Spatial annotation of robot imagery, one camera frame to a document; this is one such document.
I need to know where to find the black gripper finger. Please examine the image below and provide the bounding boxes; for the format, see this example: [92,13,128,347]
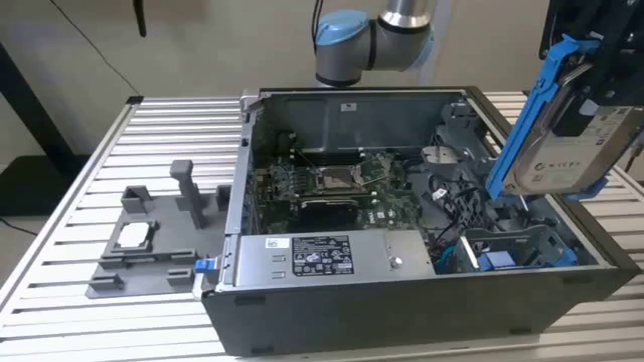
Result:
[539,0,572,60]
[552,98,603,137]

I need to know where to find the hard disk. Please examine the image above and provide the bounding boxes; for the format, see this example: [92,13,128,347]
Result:
[485,32,644,207]

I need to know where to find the black disk wire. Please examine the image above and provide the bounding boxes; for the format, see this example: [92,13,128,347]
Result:
[432,203,472,244]

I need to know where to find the blue disk wire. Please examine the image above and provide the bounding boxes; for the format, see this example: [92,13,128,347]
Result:
[435,241,457,275]

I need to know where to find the grey metal disk bay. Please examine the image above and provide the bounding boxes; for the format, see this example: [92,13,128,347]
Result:
[460,224,584,275]

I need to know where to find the green motherboard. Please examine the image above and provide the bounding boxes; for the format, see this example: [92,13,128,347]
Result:
[253,150,428,235]

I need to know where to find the metal socket cover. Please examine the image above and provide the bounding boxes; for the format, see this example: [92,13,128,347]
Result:
[355,154,399,186]

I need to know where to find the CPU socket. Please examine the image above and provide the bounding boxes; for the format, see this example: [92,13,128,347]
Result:
[313,165,363,193]

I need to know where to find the thin metal locking lever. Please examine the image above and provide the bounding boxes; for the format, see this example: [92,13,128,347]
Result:
[293,149,323,170]

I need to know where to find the black graphics card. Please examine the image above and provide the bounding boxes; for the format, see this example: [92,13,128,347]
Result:
[299,198,361,232]

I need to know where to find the black open PC case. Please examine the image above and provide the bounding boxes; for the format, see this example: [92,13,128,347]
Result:
[193,85,643,357]

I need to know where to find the silver power supply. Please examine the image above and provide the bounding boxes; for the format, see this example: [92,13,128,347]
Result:
[233,229,437,287]

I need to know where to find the grey parts rack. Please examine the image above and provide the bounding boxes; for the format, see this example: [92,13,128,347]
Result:
[85,160,232,301]

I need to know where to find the silver CPU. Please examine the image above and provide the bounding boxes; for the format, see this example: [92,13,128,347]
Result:
[116,222,152,249]

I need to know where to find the silver metal bracket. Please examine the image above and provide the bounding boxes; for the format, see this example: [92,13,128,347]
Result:
[420,146,461,165]

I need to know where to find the black wire with white tag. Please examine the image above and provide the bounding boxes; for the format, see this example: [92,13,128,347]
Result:
[425,173,449,203]

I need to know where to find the black cable behind arm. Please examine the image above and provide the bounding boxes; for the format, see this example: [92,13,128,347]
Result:
[311,0,327,46]

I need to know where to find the black hanging strap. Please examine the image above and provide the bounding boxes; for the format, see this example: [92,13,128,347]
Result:
[132,0,148,38]

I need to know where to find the thin black wall cable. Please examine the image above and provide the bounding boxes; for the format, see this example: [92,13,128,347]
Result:
[49,0,141,98]

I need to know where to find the black desk frame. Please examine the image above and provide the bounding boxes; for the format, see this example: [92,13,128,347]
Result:
[0,41,87,218]

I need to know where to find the black floor cable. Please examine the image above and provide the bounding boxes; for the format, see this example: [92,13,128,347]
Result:
[0,216,39,237]

